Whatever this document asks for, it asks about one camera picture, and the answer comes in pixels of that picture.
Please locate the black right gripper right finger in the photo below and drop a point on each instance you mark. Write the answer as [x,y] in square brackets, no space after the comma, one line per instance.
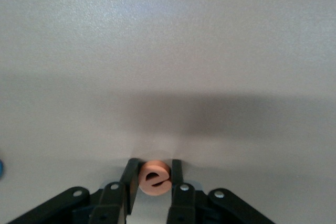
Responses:
[189,205]

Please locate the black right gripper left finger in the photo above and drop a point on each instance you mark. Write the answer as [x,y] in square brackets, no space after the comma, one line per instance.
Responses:
[110,205]

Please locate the blue foam letter p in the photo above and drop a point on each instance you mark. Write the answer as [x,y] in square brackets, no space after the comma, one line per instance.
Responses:
[1,169]

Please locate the orange foam letter e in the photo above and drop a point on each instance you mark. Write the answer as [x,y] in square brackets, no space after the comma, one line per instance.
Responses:
[153,167]

